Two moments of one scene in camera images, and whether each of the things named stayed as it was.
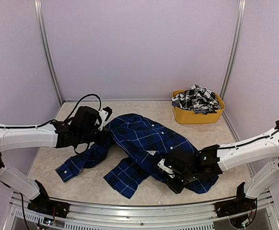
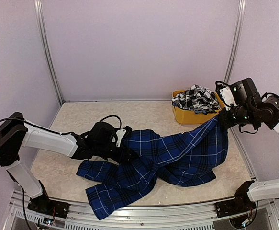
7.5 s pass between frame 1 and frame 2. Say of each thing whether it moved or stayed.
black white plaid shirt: stayed
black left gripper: moved
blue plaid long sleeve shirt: moved
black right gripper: moved
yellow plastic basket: stayed
